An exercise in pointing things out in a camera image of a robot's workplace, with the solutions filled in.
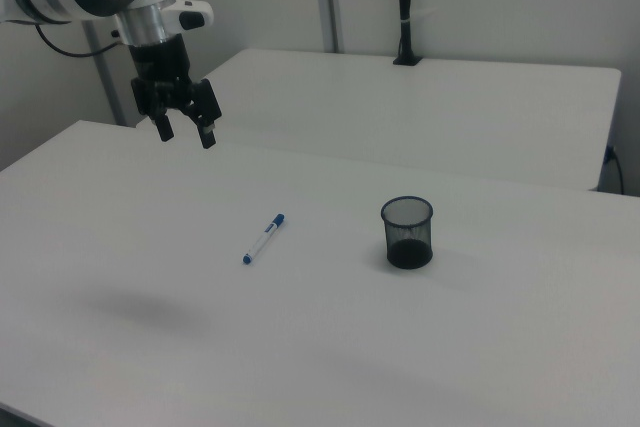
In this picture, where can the white side table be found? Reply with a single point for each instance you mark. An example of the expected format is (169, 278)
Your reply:
(410, 112)

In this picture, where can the black mesh pen cup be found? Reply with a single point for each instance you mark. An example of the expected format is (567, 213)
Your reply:
(408, 239)

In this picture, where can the grey metal frame post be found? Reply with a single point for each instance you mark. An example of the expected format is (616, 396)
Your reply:
(105, 82)

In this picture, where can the black clamped camera pole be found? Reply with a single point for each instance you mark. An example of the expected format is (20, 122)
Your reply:
(406, 2)

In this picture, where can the white marker with blue cap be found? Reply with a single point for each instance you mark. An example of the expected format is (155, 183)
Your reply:
(263, 238)

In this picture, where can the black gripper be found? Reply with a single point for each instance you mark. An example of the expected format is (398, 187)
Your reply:
(160, 59)

